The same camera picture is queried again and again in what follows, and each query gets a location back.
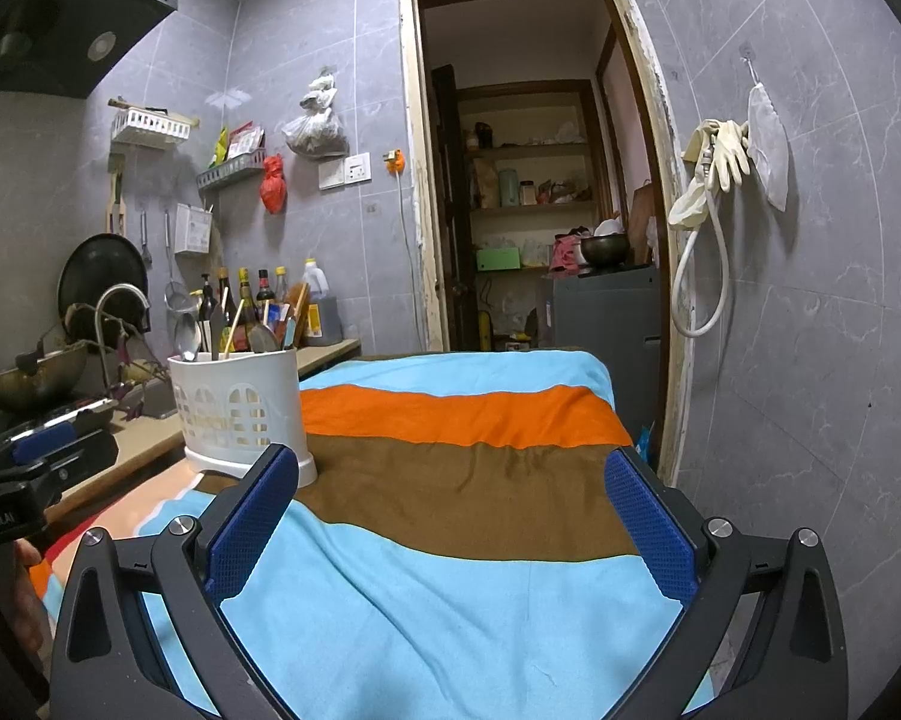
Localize clear hanging plastic bag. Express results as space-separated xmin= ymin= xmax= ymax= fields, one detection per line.
xmin=281 ymin=67 xmax=349 ymax=160

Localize steel kitchen faucet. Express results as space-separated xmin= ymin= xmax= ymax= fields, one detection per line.
xmin=94 ymin=283 xmax=153 ymax=391

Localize hanging wooden board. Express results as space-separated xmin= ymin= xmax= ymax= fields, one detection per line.
xmin=106 ymin=154 xmax=129 ymax=235

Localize wooden chopstick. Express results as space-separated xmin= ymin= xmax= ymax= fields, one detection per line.
xmin=221 ymin=297 xmax=246 ymax=359

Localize white wall switch panel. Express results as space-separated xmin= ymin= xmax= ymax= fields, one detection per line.
xmin=317 ymin=152 xmax=371 ymax=190

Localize red white snack packet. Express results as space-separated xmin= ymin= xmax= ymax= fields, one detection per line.
xmin=227 ymin=122 xmax=266 ymax=158

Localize white plastic utensil holder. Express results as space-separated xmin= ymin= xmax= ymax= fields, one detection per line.
xmin=167 ymin=347 xmax=320 ymax=490

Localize white wall basket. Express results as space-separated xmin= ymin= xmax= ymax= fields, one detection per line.
xmin=109 ymin=97 xmax=197 ymax=145

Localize black range hood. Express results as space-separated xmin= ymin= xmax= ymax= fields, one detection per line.
xmin=0 ymin=0 xmax=180 ymax=98

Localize wooden shelf unit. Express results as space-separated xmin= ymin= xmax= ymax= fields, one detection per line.
xmin=428 ymin=82 xmax=626 ymax=350

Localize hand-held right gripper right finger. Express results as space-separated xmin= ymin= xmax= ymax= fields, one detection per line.
xmin=604 ymin=448 xmax=851 ymax=720

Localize steel fork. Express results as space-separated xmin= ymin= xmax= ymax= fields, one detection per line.
xmin=199 ymin=298 xmax=220 ymax=361

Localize gas stove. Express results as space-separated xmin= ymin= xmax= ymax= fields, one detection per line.
xmin=0 ymin=397 xmax=122 ymax=440

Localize hanging metal strainer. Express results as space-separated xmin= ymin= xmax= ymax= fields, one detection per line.
xmin=163 ymin=210 xmax=191 ymax=314

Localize grey container yellow label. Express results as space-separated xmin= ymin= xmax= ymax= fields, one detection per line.
xmin=304 ymin=296 xmax=344 ymax=347

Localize beige rubber gloves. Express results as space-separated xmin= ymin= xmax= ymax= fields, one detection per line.
xmin=701 ymin=118 xmax=752 ymax=190

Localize red plastic bag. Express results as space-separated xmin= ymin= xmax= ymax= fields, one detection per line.
xmin=260 ymin=154 xmax=288 ymax=215

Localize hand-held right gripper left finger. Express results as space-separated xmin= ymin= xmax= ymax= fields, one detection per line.
xmin=47 ymin=444 xmax=302 ymax=720

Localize grey cabinet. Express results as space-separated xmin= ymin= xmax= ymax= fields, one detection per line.
xmin=542 ymin=266 xmax=662 ymax=436

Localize grey wall shelf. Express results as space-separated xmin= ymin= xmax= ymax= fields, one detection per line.
xmin=196 ymin=150 xmax=268 ymax=192

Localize white hose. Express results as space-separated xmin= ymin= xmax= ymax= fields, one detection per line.
xmin=670 ymin=142 xmax=732 ymax=337

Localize white wall box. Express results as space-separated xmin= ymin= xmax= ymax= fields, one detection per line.
xmin=175 ymin=202 xmax=213 ymax=254

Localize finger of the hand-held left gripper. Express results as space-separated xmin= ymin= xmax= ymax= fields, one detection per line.
xmin=0 ymin=421 xmax=77 ymax=470
xmin=23 ymin=431 xmax=120 ymax=500

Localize dark sauce bottle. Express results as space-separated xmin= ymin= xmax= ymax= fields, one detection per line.
xmin=236 ymin=268 xmax=260 ymax=352
xmin=218 ymin=266 xmax=236 ymax=350

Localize black bowl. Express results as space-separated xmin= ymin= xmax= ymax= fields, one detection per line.
xmin=576 ymin=234 xmax=627 ymax=267

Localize person's left hand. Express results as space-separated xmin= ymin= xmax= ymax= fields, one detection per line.
xmin=0 ymin=540 xmax=47 ymax=657

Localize striped blue orange brown blanket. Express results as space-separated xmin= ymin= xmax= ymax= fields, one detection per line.
xmin=26 ymin=349 xmax=722 ymax=720

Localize black hanging wok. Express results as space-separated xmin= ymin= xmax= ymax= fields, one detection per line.
xmin=56 ymin=234 xmax=152 ymax=338

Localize worn door frame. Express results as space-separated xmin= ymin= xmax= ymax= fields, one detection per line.
xmin=398 ymin=0 xmax=692 ymax=485

